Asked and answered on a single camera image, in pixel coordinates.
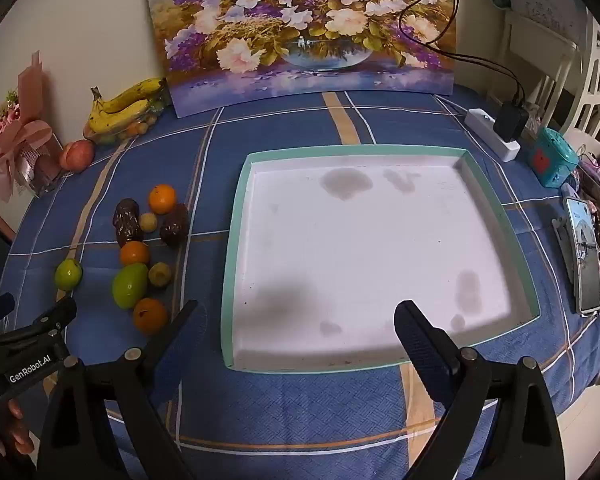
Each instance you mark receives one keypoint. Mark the large green mango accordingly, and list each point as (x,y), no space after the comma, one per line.
(128,286)

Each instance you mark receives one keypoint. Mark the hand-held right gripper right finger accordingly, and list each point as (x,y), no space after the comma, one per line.
(420,350)

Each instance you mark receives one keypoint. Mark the teal toy box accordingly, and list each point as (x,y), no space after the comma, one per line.
(552,157)

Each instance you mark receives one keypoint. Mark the banana bunch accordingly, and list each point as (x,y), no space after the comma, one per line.
(124,105)

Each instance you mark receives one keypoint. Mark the floral painting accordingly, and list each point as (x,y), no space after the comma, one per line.
(300,35)

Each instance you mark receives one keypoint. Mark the person's left hand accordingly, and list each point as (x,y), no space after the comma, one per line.
(14,412)

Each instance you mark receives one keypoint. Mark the white paper sheet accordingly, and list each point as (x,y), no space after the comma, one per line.
(550,5)

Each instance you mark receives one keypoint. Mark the orange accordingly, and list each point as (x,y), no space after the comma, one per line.
(162,199)
(134,253)
(149,316)

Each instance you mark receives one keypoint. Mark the white chair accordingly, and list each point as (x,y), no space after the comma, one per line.
(540,60)

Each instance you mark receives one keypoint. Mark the red peach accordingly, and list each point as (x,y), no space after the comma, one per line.
(77,156)

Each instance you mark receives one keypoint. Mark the glass bowl of small fruits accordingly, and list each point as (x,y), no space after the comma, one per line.
(119,132)

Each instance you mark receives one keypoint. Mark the dark brown fruit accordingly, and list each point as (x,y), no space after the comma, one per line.
(129,234)
(174,226)
(126,209)

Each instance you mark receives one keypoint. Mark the white power strip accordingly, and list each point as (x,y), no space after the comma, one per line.
(480,122)

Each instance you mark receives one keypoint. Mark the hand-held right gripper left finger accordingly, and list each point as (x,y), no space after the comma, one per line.
(179,355)

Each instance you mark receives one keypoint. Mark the black charger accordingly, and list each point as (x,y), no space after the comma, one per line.
(511,122)

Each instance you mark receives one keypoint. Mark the white tray with teal rim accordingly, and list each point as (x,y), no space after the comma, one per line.
(370,260)

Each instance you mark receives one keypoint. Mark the smartphone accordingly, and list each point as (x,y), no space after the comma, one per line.
(585,255)

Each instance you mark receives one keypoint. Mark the small green apple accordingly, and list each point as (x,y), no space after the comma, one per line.
(68,274)

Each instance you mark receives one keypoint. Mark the pink flower bouquet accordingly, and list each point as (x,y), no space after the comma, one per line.
(17,145)

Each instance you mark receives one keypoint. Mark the blue plaid tablecloth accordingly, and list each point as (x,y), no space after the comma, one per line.
(280,410)

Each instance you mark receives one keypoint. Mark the small yellow-brown fruit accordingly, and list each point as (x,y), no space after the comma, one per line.
(159,275)
(147,221)

